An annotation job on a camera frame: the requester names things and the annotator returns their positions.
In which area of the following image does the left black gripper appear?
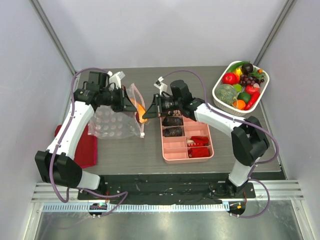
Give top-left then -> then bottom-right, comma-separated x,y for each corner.
100,85 -> 138,113

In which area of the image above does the orange papaya slice toy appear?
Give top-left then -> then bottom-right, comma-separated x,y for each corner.
130,98 -> 148,124

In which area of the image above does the clear pink zip bag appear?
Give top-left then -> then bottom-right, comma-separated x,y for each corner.
88,84 -> 145,140

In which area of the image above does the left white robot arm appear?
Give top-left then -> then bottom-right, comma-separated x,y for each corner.
34,67 -> 137,200

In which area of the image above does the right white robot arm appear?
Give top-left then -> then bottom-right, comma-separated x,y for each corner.
142,79 -> 270,198

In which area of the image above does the dark rolled sock middle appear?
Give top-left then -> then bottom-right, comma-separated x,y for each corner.
162,116 -> 184,127

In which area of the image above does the dark rolled sock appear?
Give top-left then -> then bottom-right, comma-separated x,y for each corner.
162,126 -> 183,138
162,116 -> 184,127

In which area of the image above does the dark rolled sock lower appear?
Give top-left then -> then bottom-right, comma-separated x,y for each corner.
162,126 -> 183,138

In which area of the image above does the pink compartment tray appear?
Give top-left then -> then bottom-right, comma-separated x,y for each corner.
160,116 -> 214,164

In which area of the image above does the red white rolled sock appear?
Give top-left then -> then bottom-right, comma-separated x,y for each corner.
186,136 -> 209,147

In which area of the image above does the red folded cloth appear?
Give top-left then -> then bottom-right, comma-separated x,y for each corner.
54,124 -> 99,170

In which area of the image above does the red tomato toy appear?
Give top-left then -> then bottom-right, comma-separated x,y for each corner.
221,72 -> 239,85

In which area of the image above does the orange tangerine toy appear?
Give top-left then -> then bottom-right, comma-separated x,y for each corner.
233,99 -> 246,110

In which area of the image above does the white fruit basket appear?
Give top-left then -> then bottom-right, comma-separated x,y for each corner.
212,60 -> 270,117

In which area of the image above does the green lime toy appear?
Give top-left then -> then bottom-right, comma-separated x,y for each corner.
237,92 -> 251,104

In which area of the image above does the purple grapes toy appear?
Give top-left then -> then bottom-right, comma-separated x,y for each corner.
239,74 -> 265,87

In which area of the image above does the red chili pepper toy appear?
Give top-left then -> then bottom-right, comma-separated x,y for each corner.
243,91 -> 260,111

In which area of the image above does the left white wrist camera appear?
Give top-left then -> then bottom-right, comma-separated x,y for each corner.
107,71 -> 126,89

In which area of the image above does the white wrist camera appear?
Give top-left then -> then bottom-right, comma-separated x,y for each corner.
153,76 -> 168,96
107,71 -> 126,89

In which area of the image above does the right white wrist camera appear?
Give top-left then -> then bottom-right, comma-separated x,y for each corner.
153,76 -> 168,96

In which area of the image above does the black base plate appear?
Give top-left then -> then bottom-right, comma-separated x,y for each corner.
78,173 -> 256,205

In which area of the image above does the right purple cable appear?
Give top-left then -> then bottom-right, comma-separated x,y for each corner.
162,69 -> 280,220

